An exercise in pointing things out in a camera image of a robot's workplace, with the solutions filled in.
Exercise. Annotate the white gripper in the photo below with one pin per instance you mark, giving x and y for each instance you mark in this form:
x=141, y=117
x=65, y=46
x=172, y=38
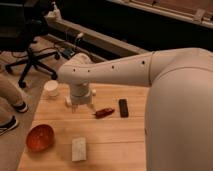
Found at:
x=80, y=95

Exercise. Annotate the black eraser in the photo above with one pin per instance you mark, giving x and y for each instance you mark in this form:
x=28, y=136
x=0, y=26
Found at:
x=123, y=108

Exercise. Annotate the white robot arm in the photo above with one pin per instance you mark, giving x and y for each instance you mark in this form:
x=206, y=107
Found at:
x=179, y=107

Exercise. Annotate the white sponge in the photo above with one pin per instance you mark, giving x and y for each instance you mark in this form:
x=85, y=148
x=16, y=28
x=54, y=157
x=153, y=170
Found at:
x=79, y=149

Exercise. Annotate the white paper cup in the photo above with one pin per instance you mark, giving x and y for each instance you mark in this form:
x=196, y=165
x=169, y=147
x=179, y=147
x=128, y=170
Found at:
x=51, y=88

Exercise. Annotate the orange bowl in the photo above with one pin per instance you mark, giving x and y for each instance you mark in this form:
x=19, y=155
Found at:
x=40, y=138

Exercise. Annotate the black sneaker far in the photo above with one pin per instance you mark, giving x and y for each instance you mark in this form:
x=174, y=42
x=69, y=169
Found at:
x=21, y=108

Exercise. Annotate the black sneaker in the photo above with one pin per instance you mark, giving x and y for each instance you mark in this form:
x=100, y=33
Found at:
x=13, y=123
x=21, y=108

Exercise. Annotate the person leg beige trousers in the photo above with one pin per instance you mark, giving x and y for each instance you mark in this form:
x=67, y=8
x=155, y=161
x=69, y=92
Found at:
x=10, y=92

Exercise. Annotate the black sneaker near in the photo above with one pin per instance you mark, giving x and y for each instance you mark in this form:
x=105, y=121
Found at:
x=13, y=123

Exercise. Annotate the white spray bottle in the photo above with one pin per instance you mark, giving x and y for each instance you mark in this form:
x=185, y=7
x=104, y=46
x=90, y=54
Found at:
x=55, y=13

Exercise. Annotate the black office chair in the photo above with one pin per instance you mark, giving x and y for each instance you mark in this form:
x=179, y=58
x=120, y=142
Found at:
x=21, y=21

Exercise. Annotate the power strip with cables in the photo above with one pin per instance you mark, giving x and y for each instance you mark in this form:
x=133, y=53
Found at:
x=67, y=53

